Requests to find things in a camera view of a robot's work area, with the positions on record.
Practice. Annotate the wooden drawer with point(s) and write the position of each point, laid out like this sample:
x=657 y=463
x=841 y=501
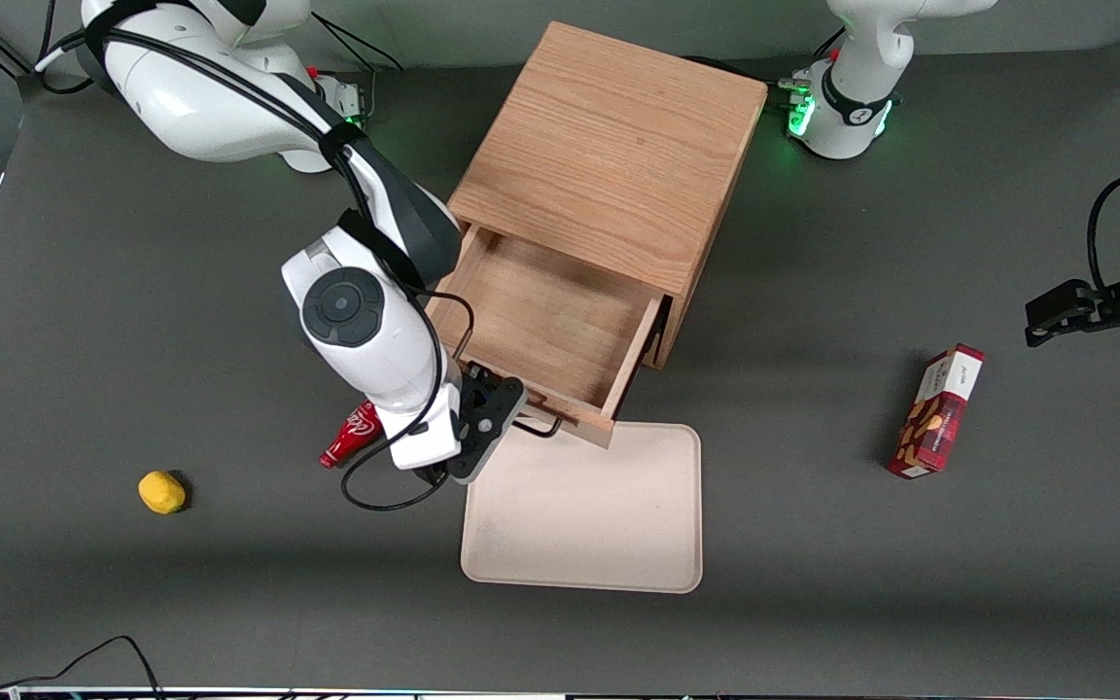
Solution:
x=541 y=311

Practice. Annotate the red snack box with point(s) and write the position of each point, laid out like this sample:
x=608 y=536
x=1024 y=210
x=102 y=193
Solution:
x=939 y=413

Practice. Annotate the red cola bottle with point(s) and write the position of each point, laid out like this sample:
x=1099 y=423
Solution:
x=351 y=437

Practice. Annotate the wooden drawer cabinet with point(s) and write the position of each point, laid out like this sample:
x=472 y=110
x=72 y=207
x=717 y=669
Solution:
x=609 y=146

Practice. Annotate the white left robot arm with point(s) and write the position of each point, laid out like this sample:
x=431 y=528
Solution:
x=847 y=131

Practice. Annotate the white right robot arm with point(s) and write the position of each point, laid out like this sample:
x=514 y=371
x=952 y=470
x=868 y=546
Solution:
x=366 y=331

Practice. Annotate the yellow lemon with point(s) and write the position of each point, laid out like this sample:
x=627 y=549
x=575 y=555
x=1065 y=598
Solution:
x=161 y=492

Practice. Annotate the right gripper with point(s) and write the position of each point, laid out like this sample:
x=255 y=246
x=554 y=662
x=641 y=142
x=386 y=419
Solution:
x=431 y=473

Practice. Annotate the beige plastic tray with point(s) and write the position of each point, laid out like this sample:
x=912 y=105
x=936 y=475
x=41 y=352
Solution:
x=579 y=515

